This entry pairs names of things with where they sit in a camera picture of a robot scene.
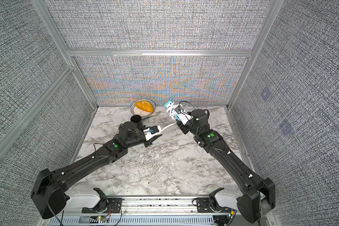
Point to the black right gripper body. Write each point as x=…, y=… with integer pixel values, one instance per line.
x=186, y=128

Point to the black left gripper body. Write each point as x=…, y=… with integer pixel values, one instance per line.
x=148, y=143

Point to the teal power strip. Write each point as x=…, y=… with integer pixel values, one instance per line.
x=172, y=109

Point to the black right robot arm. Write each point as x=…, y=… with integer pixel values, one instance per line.
x=258, y=195

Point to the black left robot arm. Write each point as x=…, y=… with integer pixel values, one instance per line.
x=50, y=192

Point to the black cup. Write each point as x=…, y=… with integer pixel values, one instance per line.
x=137, y=119

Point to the patterned white bowl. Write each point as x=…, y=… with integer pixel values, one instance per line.
x=136, y=111

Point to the orange food piece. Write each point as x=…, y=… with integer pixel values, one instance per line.
x=144, y=105

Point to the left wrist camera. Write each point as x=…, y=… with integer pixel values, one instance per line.
x=152, y=132

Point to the green handled fork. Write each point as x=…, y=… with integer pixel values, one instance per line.
x=151, y=116

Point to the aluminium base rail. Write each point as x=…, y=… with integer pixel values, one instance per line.
x=173, y=210

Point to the aluminium enclosure frame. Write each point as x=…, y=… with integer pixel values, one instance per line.
x=70, y=70

